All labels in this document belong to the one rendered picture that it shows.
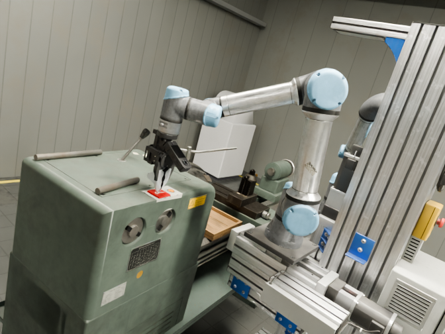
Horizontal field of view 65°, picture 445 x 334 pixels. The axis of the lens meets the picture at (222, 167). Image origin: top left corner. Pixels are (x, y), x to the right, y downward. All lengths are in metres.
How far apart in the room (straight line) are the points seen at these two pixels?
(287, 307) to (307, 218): 0.31
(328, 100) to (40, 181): 0.97
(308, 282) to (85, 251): 0.76
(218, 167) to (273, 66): 2.08
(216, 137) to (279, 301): 4.40
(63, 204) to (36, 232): 0.21
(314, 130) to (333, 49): 4.88
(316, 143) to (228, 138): 4.28
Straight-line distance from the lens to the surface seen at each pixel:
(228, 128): 5.36
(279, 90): 1.23
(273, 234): 1.35
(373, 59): 5.73
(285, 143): 6.12
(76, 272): 1.24
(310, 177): 1.14
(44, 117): 4.38
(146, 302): 1.48
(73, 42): 4.36
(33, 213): 1.39
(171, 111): 1.14
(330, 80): 1.09
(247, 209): 2.12
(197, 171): 1.69
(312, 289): 1.34
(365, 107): 1.75
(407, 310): 1.42
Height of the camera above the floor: 1.73
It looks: 16 degrees down
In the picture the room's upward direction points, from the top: 15 degrees clockwise
